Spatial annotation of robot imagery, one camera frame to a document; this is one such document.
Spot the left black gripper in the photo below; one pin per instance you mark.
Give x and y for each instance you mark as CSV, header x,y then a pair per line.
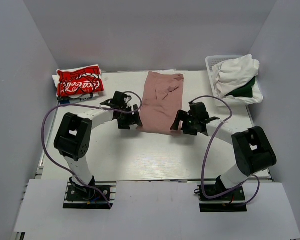
x,y
133,119

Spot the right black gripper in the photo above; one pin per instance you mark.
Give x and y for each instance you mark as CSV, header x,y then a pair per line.
x,y
184,116

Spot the pink t shirt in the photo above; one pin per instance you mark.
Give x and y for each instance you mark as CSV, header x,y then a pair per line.
x,y
161,101

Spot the green and white t shirt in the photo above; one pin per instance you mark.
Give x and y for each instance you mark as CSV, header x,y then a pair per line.
x,y
248,94

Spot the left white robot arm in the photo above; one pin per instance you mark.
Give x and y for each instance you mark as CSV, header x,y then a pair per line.
x,y
74,134

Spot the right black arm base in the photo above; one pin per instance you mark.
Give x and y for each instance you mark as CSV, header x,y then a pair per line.
x,y
233,202

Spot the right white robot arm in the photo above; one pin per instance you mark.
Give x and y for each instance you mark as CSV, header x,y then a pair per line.
x,y
252,150

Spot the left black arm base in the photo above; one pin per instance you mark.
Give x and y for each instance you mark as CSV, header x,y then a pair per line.
x,y
81,197

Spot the folded red coca-cola t shirt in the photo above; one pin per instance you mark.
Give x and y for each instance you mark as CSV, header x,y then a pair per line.
x,y
78,82

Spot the folded blue t shirt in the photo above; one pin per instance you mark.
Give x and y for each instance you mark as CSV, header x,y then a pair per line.
x,y
76,99

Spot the white plastic basket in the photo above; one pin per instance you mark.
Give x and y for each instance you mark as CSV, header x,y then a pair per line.
x,y
211,61

